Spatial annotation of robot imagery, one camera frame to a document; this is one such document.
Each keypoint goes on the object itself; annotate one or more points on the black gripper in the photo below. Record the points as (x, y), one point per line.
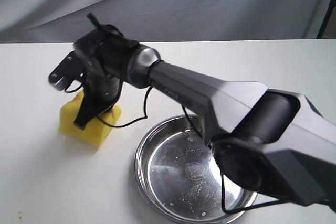
(100, 95)

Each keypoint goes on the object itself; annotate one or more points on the yellow sponge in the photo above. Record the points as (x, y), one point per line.
(94, 133)

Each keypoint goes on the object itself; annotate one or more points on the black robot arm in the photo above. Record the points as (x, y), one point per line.
(272, 142)

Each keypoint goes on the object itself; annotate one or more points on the round stainless steel bowl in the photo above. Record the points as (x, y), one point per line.
(179, 178)

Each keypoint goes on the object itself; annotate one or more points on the grey fabric backdrop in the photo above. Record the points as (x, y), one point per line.
(162, 20)

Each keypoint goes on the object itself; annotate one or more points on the black stand pole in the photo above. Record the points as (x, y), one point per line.
(326, 19)

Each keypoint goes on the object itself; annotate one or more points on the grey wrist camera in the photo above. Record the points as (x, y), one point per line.
(70, 69)

